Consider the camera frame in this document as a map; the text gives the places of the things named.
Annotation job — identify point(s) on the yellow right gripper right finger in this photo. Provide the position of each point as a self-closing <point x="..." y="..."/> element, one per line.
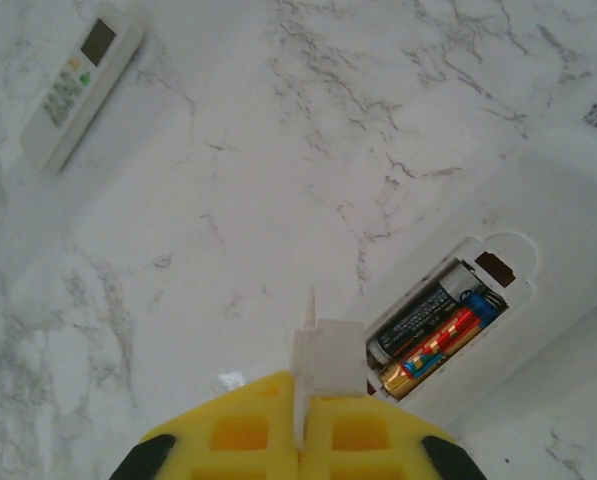
<point x="378" y="440"/>

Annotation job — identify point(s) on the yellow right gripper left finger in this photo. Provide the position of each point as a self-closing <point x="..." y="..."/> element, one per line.
<point x="238" y="435"/>

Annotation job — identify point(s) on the white battery cover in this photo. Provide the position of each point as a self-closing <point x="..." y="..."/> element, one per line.
<point x="328" y="355"/>

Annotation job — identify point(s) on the small dark cap piece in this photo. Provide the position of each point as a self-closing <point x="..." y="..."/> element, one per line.
<point x="428" y="352"/>

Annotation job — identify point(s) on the black battery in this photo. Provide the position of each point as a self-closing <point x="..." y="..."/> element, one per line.
<point x="418" y="320"/>

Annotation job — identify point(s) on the white tube with label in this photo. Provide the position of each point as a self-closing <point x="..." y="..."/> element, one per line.
<point x="553" y="200"/>

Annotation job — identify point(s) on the white remote with display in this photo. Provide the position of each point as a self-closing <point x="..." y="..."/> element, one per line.
<point x="78" y="90"/>

